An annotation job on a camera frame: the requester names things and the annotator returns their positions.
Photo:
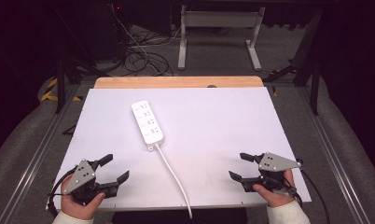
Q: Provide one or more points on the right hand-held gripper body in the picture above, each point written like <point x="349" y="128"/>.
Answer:
<point x="274" y="163"/>

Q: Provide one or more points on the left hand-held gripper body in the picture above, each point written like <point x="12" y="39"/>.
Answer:
<point x="83" y="177"/>

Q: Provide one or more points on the person's left hand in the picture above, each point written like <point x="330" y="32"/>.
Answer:
<point x="78" y="208"/>

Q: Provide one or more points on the person's right hand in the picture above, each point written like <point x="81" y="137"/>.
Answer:
<point x="277" y="197"/>

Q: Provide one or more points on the white board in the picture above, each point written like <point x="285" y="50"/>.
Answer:
<point x="223" y="130"/>

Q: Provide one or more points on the white power strip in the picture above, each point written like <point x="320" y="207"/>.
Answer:
<point x="147" y="125"/>

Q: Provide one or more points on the black metal stand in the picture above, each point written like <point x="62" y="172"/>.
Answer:
<point x="60" y="88"/>
<point x="314" y="88"/>

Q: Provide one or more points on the yellow black hazard tape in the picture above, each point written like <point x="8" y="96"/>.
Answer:
<point x="48" y="97"/>

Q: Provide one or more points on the wooden table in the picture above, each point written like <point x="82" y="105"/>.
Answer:
<point x="176" y="82"/>

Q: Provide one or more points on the black computer case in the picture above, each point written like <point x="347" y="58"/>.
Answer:
<point x="108" y="31"/>

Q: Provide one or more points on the aluminium floor rail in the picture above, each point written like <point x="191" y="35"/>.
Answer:
<point x="36" y="161"/>
<point x="331" y="155"/>

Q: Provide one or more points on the white metal desk frame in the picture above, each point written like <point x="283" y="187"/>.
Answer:
<point x="219" y="19"/>

